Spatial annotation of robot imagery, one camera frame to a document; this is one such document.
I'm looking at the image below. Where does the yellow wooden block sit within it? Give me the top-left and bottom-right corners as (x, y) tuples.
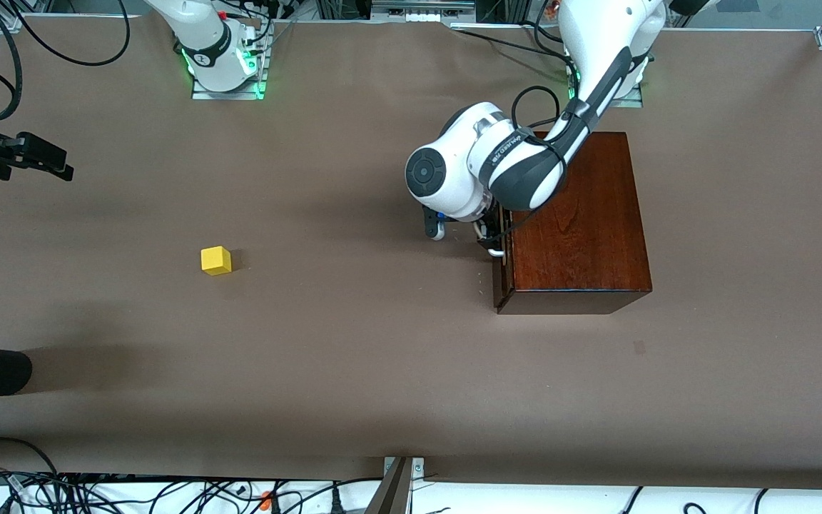
(201, 246), (233, 277)

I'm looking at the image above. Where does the dark brown wooden cabinet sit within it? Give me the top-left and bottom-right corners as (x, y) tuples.
(494, 131), (652, 315)

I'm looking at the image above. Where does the white power strip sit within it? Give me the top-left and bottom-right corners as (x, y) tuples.
(372, 0), (476, 24)

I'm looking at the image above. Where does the black looped cable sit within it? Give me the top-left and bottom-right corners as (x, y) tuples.
(10, 0), (132, 66)

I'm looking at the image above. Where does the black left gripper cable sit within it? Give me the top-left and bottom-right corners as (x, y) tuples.
(479, 84), (576, 240)

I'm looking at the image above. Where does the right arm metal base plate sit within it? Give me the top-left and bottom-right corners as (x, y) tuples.
(191, 21), (269, 101)

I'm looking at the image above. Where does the silver metal bracket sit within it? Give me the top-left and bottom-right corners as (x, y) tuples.
(383, 457), (425, 493)

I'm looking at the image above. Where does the dark metal post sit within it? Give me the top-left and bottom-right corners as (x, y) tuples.
(366, 458), (413, 514)

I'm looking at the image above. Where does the black arched cable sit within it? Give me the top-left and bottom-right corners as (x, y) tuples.
(0, 437), (62, 478)

